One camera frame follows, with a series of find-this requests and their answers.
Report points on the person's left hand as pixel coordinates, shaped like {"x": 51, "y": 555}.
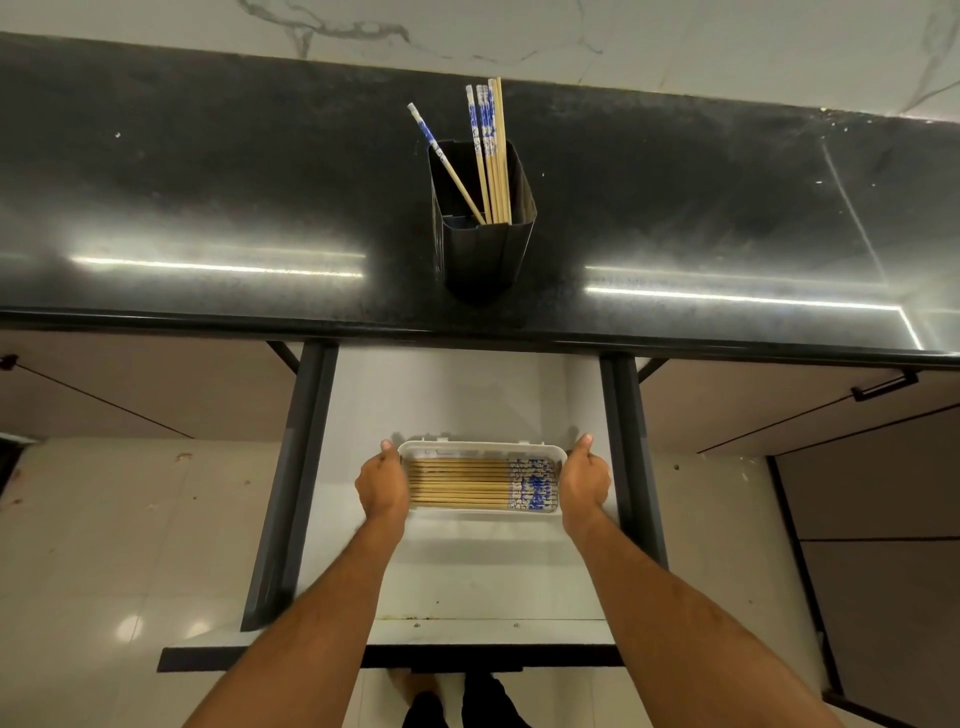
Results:
{"x": 381, "y": 487}

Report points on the person's right hand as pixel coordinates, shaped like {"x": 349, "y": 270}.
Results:
{"x": 582, "y": 484}

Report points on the person's left thumb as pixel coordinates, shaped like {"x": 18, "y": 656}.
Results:
{"x": 388, "y": 450}

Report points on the person's right thumb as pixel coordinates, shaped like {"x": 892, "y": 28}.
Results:
{"x": 583, "y": 445}

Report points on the white plastic tray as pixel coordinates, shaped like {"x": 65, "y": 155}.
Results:
{"x": 480, "y": 450}

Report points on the person's right forearm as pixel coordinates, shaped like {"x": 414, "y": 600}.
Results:
{"x": 675, "y": 637}

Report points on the person's left forearm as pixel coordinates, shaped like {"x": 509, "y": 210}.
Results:
{"x": 315, "y": 637}

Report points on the bundle of wooden chopsticks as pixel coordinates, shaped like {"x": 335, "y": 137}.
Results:
{"x": 465, "y": 484}

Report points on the beige cabinet door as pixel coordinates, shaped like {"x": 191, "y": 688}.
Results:
{"x": 135, "y": 382}
{"x": 750, "y": 405}

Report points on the black chopstick holder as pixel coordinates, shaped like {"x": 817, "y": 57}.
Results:
{"x": 484, "y": 251}

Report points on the person's black trousers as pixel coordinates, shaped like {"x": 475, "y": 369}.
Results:
{"x": 487, "y": 705}

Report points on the beige cabinet with black edge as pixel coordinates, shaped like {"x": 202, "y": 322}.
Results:
{"x": 877, "y": 570}

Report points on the small black cabinet knob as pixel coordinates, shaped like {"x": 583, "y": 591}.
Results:
{"x": 7, "y": 362}

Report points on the white drawer with black frame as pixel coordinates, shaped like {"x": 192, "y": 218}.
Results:
{"x": 465, "y": 577}

